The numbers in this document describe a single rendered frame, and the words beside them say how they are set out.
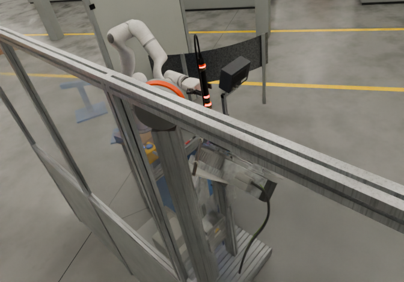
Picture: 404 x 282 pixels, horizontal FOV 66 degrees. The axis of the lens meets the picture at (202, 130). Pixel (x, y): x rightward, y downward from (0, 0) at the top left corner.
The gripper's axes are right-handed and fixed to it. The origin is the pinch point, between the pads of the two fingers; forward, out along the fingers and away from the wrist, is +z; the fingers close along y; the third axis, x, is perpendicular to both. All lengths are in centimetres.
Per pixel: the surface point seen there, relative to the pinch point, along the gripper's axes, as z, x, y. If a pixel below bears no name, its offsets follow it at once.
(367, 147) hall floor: 50, -149, -174
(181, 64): -145, -67, -107
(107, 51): -179, -30, -41
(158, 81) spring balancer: 42, 46, 58
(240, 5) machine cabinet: -354, -139, -491
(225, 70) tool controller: -36, -25, -59
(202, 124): 76, 55, 74
